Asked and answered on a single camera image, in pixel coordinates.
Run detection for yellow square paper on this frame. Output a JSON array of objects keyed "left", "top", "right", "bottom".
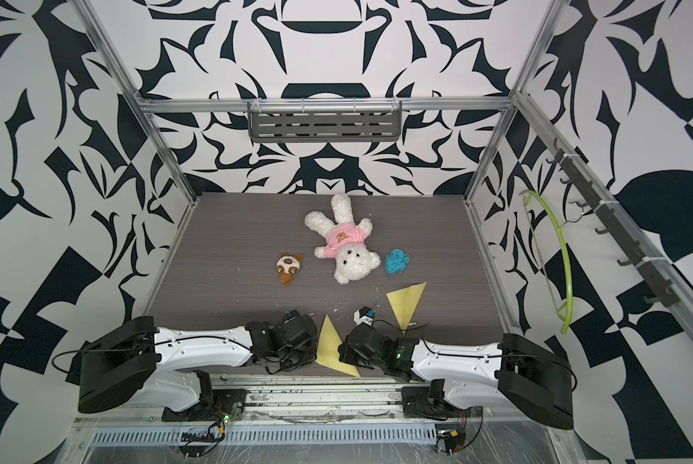
[{"left": 386, "top": 282, "right": 427, "bottom": 332}]

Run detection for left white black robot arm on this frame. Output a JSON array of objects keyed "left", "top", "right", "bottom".
[{"left": 77, "top": 310, "right": 318, "bottom": 418}]

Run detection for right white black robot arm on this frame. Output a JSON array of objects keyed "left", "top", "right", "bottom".
[{"left": 338, "top": 307, "right": 577, "bottom": 430}]

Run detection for small brown white plush toy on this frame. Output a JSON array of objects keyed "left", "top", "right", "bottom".
[{"left": 276, "top": 253, "right": 303, "bottom": 285}]

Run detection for teal yarn bundle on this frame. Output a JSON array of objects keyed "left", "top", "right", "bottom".
[{"left": 384, "top": 249, "right": 410, "bottom": 275}]

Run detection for white plush bunny pink shirt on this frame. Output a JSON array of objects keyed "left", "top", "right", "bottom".
[{"left": 304, "top": 193, "right": 381, "bottom": 285}]

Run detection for green clothes hanger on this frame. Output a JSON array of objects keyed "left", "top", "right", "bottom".
[{"left": 519, "top": 189, "right": 574, "bottom": 336}]

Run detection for grey perforated metal shelf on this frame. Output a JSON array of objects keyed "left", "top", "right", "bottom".
[{"left": 247, "top": 99, "right": 402, "bottom": 143}]

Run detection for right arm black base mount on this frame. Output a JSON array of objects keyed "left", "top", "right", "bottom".
[{"left": 389, "top": 362, "right": 485, "bottom": 419}]

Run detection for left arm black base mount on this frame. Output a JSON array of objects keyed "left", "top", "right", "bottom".
[{"left": 162, "top": 370, "right": 248, "bottom": 423}]

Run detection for white slotted cable duct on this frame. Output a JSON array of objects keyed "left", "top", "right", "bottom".
[{"left": 90, "top": 423, "right": 437, "bottom": 448}]

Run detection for grey wall hook rail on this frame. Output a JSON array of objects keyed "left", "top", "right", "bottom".
[{"left": 551, "top": 138, "right": 681, "bottom": 307}]

